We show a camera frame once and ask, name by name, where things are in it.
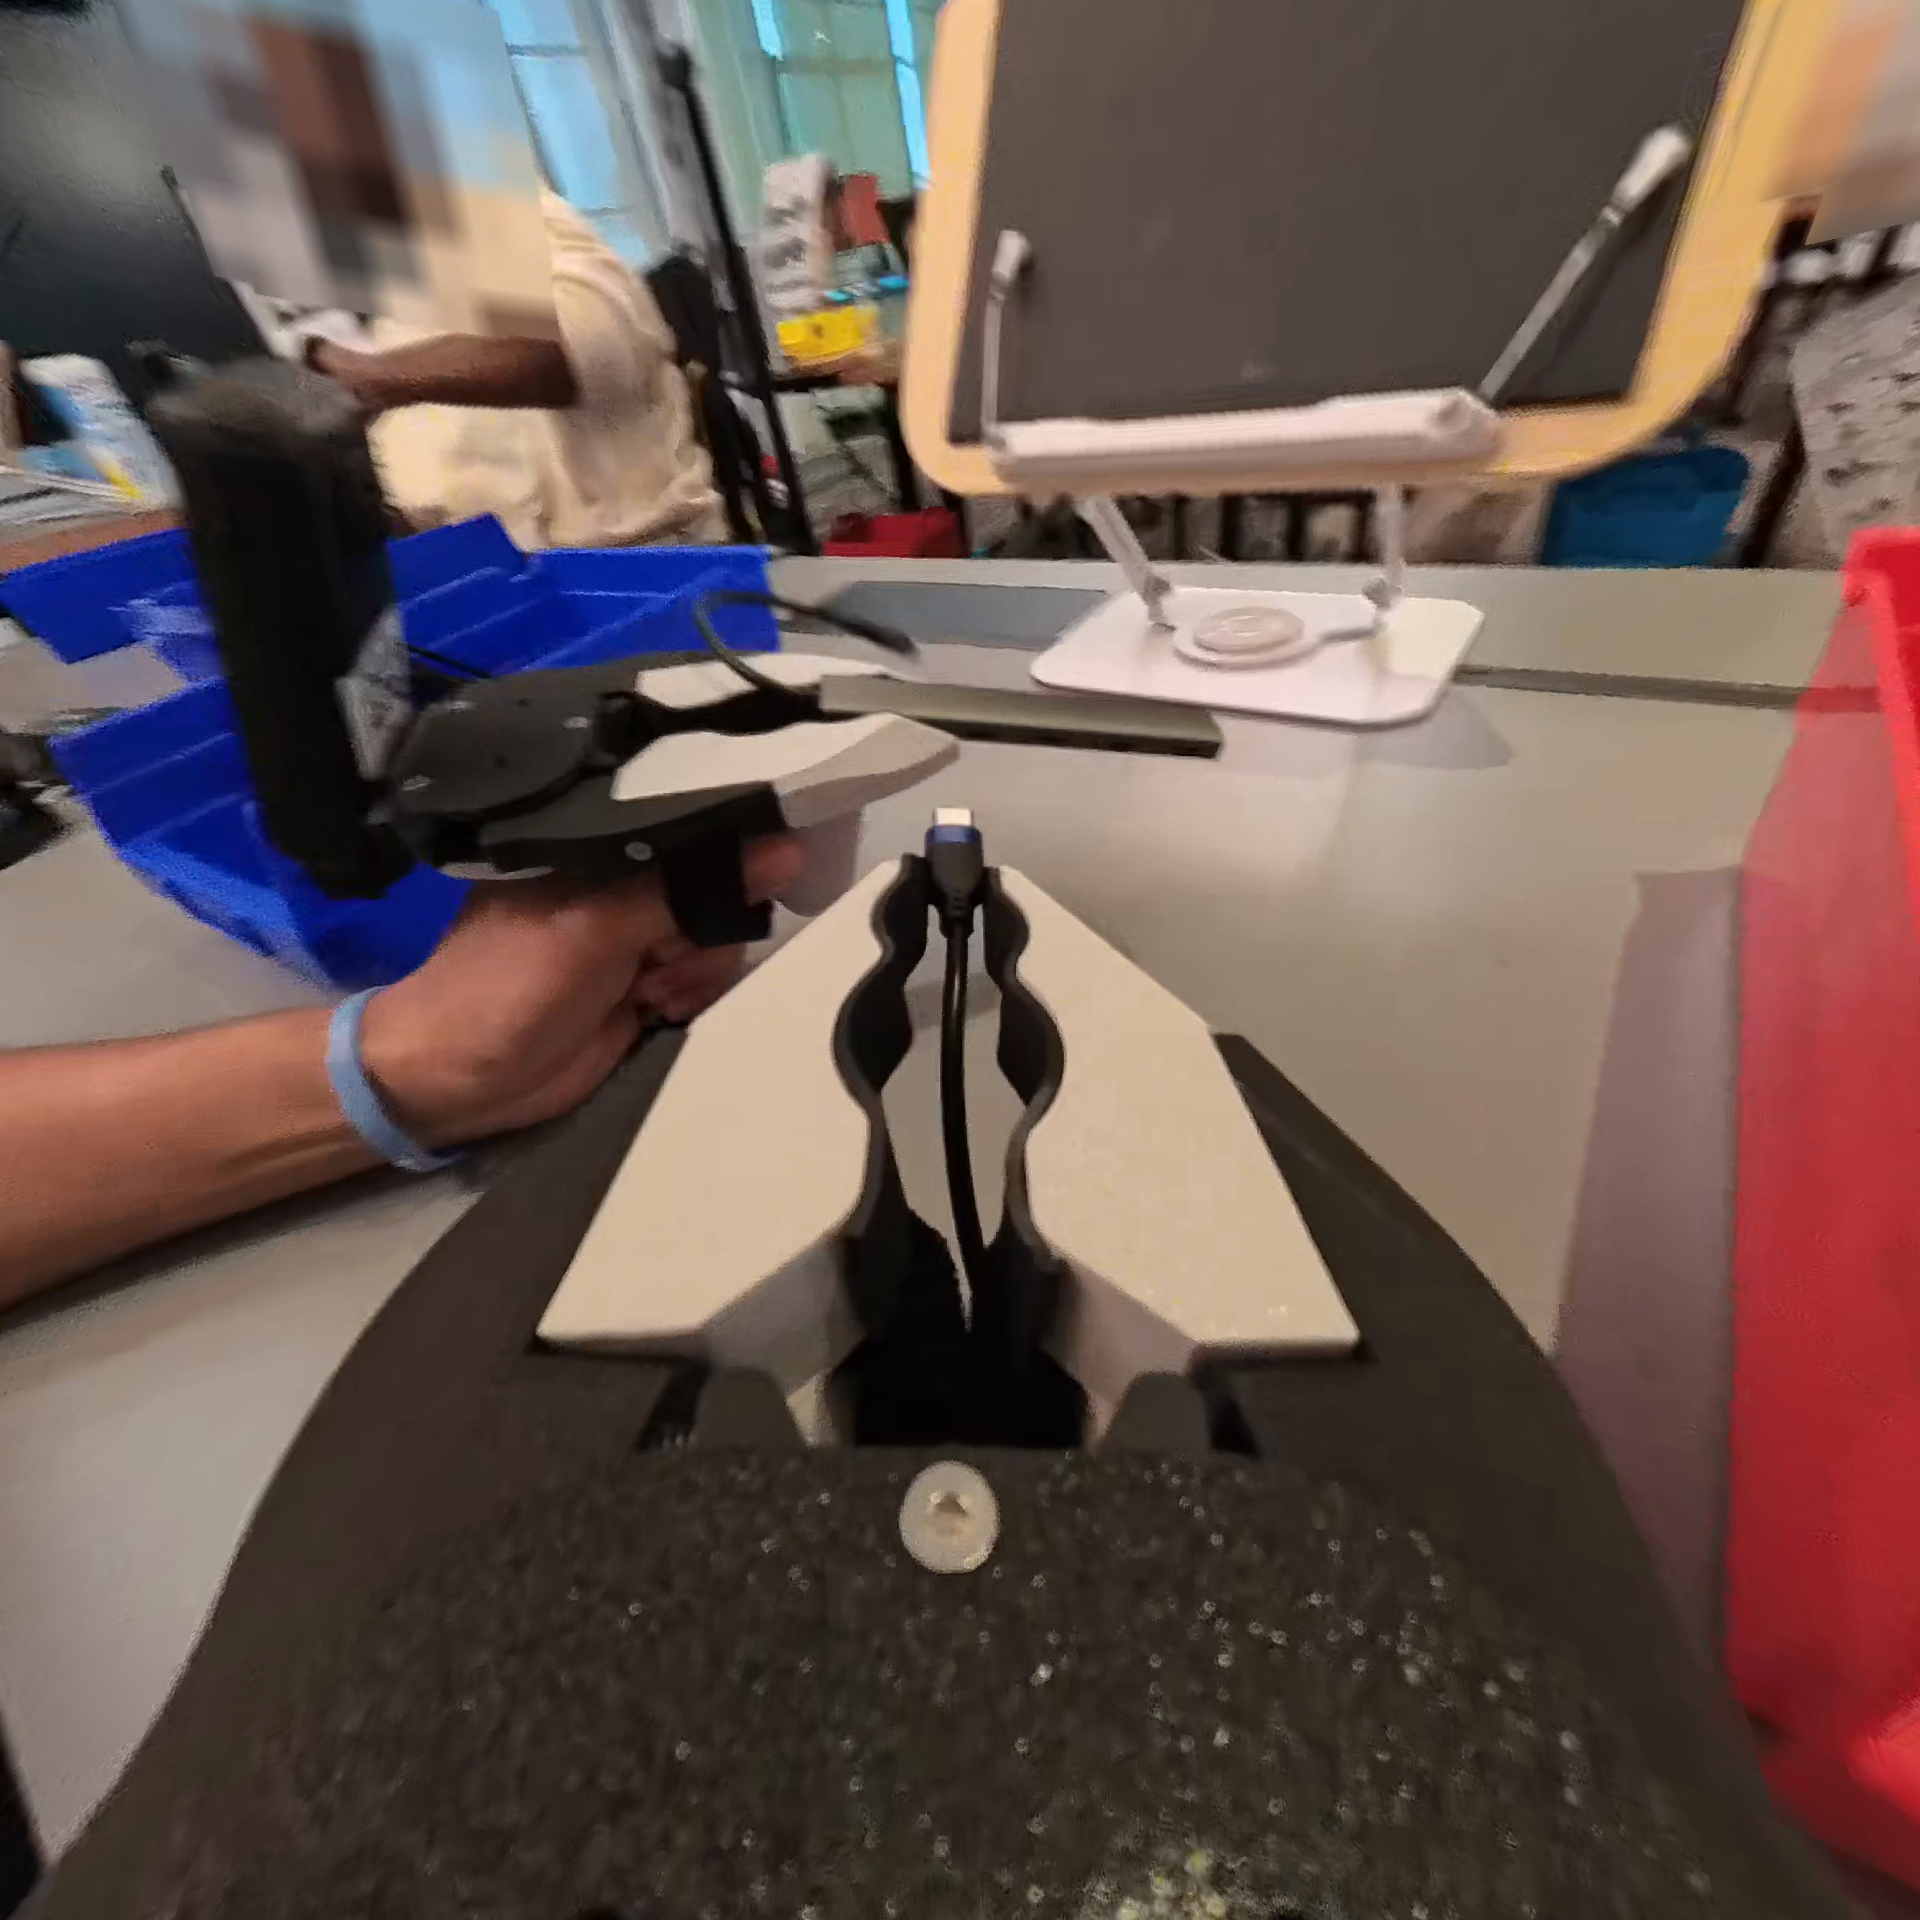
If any blue wristband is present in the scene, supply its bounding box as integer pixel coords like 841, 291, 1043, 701
323, 985, 465, 1177

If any grey USB hub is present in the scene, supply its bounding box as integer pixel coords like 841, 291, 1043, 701
695, 589, 1227, 762

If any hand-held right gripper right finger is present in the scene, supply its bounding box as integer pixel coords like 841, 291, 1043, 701
977, 863, 1362, 1444

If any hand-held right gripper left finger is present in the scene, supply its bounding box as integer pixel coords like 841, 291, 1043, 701
535, 855, 974, 1438

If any person's left forearm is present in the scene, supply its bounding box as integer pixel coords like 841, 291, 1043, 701
0, 1002, 395, 1309

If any blue storage bin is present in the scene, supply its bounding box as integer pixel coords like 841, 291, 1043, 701
0, 514, 783, 991

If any red storage bin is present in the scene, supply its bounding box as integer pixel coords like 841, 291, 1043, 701
1722, 525, 1920, 1920

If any wooden board with black panel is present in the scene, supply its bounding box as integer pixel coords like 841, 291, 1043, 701
901, 0, 1825, 501

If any person's left hand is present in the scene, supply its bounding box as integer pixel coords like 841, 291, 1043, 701
359, 836, 815, 1161

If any black USB cable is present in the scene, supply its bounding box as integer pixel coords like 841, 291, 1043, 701
922, 805, 1002, 1337

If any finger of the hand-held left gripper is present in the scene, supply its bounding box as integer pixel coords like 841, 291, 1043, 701
607, 713, 963, 921
630, 653, 906, 741

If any blue plastic container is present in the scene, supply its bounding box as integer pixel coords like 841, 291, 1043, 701
1542, 446, 1753, 569

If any grey desk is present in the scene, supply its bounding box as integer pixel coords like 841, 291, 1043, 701
0, 555, 1920, 1863

